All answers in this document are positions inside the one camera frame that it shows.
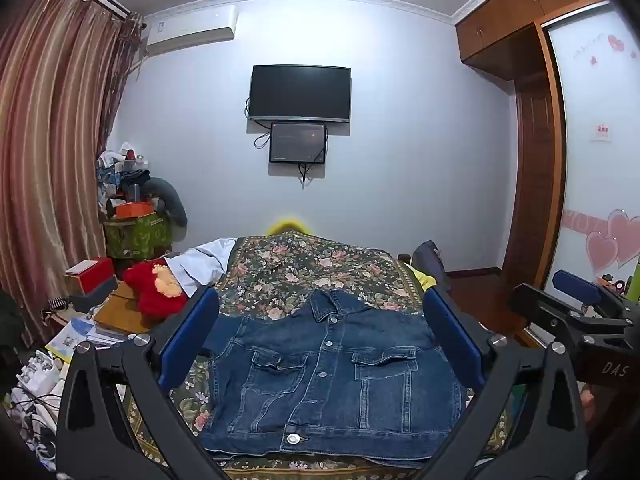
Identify white air conditioner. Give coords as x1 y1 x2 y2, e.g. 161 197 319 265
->
145 4 240 56

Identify blue denim jacket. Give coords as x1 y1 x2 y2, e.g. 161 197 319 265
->
197 287 468 468

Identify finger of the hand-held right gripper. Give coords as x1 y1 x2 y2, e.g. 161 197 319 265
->
507 284 601 341
552 270 626 316

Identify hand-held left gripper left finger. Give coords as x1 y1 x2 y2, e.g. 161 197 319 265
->
55 286 236 480

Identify black wall television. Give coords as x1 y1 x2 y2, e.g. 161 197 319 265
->
248 64 352 123

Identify stack of booklets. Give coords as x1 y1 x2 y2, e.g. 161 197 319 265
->
45 317 136 366

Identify red plush toy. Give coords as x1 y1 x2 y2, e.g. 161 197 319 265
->
123 260 190 328

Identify brown striped curtain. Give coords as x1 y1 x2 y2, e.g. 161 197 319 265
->
0 0 143 346

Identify small black monitor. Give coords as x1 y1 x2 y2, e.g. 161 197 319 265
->
269 121 328 164

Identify person's right hand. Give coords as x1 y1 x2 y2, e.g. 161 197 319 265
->
580 384 601 427

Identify yellow object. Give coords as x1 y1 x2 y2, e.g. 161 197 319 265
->
265 217 313 236

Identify yellow cloth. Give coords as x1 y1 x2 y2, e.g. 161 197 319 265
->
397 255 438 291

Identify dark floral bedspread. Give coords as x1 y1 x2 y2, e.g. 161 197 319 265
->
120 232 511 480

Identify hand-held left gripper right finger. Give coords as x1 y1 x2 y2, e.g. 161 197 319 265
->
400 287 590 480

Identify red box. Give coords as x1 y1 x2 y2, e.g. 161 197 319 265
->
64 256 117 296

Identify white heart-sticker sliding door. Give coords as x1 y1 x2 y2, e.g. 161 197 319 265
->
547 7 640 306

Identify white garment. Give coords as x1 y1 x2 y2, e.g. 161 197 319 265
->
162 238 238 297

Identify pile of clutter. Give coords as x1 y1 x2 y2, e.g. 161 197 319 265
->
95 141 151 211

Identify wooden wardrobe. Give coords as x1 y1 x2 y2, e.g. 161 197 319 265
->
455 0 611 291

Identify orange box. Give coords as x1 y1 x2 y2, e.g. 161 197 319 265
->
115 201 155 220

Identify white cables and plugs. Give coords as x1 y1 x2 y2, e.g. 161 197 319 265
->
10 350 66 411

